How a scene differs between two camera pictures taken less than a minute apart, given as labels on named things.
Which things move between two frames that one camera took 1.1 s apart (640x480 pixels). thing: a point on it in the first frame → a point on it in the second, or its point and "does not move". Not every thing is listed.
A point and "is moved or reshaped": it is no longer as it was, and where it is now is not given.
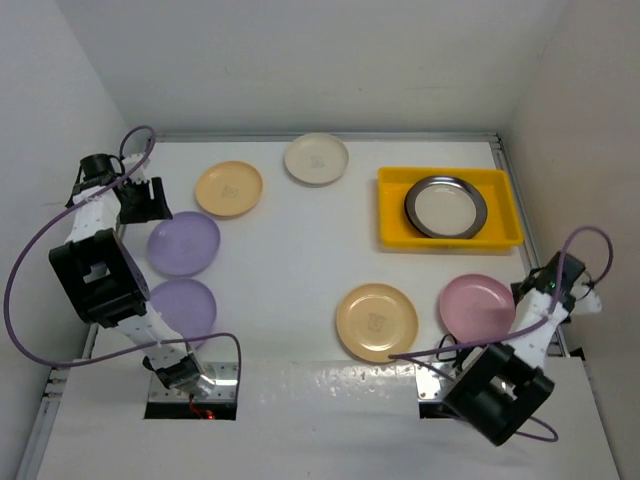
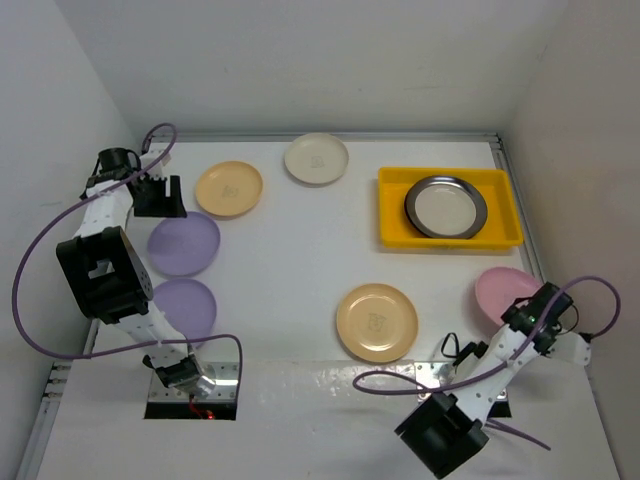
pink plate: x=477 y=306 is moved or reshaped
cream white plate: x=316 y=158 does not move
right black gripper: x=515 y=295 → x=551 y=347
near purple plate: x=187 y=305 does not move
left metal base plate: x=223 y=374 does not move
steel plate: x=446 y=207 does not move
